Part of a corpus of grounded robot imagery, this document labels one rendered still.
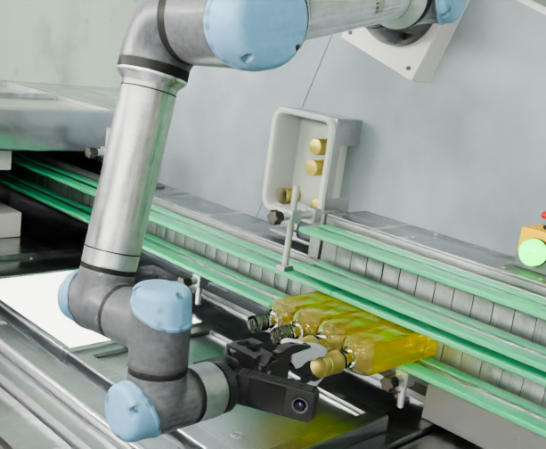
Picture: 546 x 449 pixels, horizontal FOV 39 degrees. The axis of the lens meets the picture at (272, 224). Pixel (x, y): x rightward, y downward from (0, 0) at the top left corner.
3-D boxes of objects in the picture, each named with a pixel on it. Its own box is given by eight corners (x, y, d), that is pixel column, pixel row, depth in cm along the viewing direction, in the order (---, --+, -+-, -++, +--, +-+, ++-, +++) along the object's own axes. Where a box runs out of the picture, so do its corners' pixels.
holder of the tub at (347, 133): (286, 227, 178) (261, 229, 172) (303, 108, 172) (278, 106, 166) (342, 248, 166) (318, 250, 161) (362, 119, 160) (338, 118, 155)
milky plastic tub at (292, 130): (287, 205, 177) (259, 207, 170) (301, 106, 172) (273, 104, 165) (345, 224, 165) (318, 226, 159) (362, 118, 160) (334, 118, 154)
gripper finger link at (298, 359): (305, 322, 121) (262, 340, 115) (333, 335, 117) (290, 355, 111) (304, 340, 122) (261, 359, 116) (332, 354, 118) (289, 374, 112)
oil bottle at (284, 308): (338, 312, 151) (258, 330, 136) (341, 285, 150) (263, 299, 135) (360, 322, 148) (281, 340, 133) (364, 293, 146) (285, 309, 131)
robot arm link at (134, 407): (138, 390, 91) (134, 458, 92) (210, 371, 98) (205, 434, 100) (101, 369, 96) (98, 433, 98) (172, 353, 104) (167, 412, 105)
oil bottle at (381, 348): (409, 345, 140) (332, 368, 125) (414, 315, 139) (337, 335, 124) (435, 355, 136) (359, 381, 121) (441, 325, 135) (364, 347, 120)
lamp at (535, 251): (521, 260, 129) (512, 262, 127) (526, 234, 128) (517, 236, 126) (546, 268, 126) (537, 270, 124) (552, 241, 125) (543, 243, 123)
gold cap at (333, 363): (327, 368, 122) (307, 373, 119) (330, 346, 121) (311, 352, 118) (344, 376, 119) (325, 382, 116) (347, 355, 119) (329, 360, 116)
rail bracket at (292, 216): (303, 264, 156) (258, 270, 148) (315, 182, 153) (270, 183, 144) (313, 268, 154) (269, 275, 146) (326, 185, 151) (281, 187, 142)
